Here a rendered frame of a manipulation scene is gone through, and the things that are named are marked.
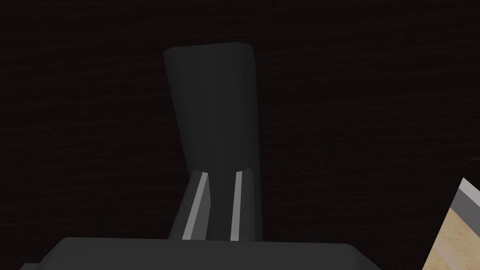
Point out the dark grey tall block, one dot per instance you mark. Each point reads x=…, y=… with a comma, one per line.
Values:
x=213, y=108

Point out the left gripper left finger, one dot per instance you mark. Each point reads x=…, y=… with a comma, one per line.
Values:
x=195, y=210

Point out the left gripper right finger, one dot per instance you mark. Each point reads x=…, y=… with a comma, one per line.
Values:
x=243, y=210

